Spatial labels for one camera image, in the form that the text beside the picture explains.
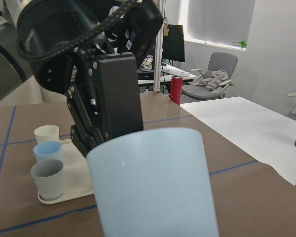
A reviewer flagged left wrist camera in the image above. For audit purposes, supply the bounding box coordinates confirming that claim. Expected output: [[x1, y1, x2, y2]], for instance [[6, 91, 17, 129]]
[[117, 0, 163, 65]]

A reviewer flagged light blue plastic cup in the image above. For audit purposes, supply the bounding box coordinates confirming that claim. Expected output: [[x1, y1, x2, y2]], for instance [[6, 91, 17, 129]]
[[87, 127, 220, 237]]

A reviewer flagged aluminium frame post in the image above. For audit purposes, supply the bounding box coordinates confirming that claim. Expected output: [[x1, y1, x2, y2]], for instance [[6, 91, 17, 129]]
[[153, 0, 166, 92]]

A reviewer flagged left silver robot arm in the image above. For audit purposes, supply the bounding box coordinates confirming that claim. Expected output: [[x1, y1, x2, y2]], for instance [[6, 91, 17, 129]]
[[0, 0, 143, 155]]

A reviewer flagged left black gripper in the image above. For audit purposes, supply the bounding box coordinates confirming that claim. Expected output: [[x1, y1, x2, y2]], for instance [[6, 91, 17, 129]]
[[16, 0, 118, 96]]

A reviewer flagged cream plastic cup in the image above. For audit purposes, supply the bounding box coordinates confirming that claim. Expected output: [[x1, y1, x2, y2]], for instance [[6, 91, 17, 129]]
[[34, 125, 59, 144]]

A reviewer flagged grey plastic cup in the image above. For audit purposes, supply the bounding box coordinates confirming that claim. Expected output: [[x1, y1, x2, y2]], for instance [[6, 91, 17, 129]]
[[31, 159, 64, 201]]

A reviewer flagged cream plastic tray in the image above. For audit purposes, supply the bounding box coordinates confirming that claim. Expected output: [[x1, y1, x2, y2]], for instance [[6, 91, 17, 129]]
[[38, 139, 94, 204]]

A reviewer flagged grey office chair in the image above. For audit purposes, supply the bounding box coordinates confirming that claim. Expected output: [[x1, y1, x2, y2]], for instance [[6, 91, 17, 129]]
[[182, 52, 238, 101]]

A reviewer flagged red water bottle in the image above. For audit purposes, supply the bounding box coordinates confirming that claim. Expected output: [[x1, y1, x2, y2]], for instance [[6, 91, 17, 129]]
[[170, 76, 183, 105]]

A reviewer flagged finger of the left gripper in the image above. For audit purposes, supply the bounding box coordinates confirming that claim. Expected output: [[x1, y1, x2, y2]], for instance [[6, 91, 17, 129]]
[[94, 53, 143, 141], [66, 83, 104, 157]]

